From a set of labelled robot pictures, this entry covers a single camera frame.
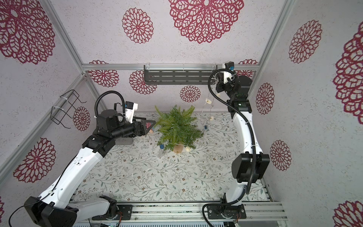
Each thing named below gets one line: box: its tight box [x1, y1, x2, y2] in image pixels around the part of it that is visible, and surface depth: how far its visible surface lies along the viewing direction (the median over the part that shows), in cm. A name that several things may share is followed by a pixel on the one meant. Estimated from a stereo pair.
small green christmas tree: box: [154, 104, 204, 154], surface depth 76 cm
